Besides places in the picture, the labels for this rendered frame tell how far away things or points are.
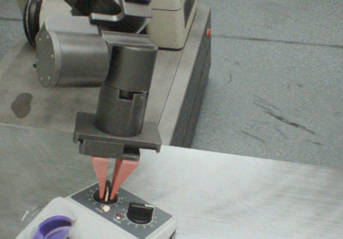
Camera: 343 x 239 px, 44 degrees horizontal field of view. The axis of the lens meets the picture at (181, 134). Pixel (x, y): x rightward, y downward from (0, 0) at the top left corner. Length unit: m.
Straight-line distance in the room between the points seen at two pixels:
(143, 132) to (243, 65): 1.50
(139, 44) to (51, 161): 0.30
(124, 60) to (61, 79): 0.07
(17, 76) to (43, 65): 1.07
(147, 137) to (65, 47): 0.15
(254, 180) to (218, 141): 1.03
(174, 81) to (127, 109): 0.90
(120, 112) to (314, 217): 0.30
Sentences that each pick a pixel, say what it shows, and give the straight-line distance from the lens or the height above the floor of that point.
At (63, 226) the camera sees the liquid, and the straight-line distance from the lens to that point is 0.47.
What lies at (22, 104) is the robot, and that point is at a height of 0.37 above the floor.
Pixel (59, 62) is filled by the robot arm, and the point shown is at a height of 1.02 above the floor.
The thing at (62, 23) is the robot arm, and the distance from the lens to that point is 0.46.
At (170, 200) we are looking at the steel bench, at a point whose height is 0.75.
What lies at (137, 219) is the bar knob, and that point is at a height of 0.81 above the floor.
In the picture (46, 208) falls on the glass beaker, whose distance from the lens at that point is 0.46.
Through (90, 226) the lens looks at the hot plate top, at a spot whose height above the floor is 0.84.
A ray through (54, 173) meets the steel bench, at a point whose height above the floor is 0.75.
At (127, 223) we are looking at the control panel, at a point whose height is 0.81.
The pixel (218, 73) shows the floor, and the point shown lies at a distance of 1.94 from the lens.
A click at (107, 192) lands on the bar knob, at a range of 0.55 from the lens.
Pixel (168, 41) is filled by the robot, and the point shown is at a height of 0.41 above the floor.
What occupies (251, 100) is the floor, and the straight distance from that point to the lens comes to 1.82.
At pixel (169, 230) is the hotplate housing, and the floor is 0.78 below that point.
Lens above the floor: 1.27
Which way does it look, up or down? 49 degrees down
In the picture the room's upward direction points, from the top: 5 degrees counter-clockwise
